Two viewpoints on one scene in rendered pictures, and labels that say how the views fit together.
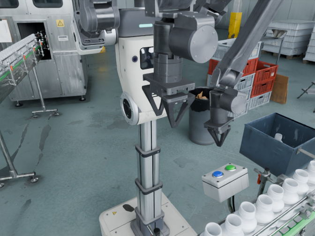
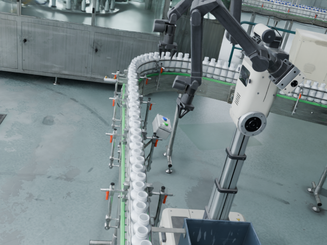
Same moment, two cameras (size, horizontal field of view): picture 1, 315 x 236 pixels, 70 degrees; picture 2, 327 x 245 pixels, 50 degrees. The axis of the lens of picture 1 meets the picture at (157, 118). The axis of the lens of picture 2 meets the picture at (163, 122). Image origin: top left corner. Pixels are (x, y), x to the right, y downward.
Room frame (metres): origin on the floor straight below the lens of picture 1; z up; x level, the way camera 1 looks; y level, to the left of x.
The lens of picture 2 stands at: (1.21, -1.86, 1.98)
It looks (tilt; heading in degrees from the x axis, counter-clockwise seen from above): 27 degrees down; 111
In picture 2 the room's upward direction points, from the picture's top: 11 degrees clockwise
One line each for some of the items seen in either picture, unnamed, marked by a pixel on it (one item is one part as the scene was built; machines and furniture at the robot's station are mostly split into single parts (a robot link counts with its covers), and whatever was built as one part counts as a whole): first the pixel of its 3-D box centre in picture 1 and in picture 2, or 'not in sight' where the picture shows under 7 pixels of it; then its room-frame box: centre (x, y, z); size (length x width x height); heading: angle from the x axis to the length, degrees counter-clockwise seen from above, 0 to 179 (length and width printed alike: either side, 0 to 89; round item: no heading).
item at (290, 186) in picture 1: (284, 202); (133, 130); (0.48, -0.39, 1.08); 0.06 x 0.06 x 0.17
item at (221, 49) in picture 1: (235, 49); not in sight; (3.20, -1.08, 1.00); 0.61 x 0.41 x 0.22; 129
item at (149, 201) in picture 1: (149, 205); (219, 207); (0.98, 0.05, 0.49); 0.13 x 0.13 x 0.40; 31
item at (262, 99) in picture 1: (250, 96); not in sight; (3.65, -1.62, 0.11); 0.61 x 0.41 x 0.22; 124
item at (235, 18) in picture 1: (234, 26); not in sight; (10.51, -3.34, 0.55); 0.40 x 0.40 x 1.10; 32
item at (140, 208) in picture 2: not in sight; (137, 222); (0.85, -0.98, 1.08); 0.06 x 0.06 x 0.17
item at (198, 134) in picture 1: (205, 116); not in sight; (2.50, -0.59, 0.32); 0.45 x 0.45 x 0.64
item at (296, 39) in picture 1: (290, 38); not in sight; (7.53, -4.23, 0.50); 1.23 x 1.05 x 1.00; 120
